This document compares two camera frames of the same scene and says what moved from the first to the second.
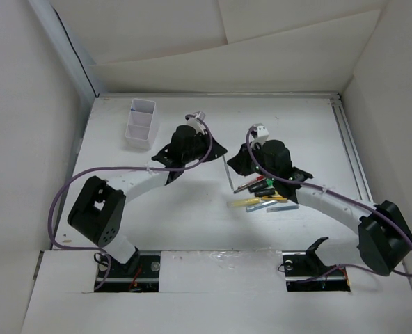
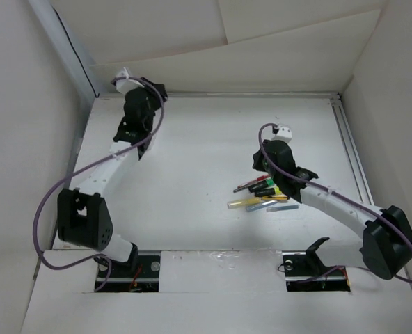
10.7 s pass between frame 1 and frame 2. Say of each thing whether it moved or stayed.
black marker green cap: stayed
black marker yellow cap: stayed
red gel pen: stayed
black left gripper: moved
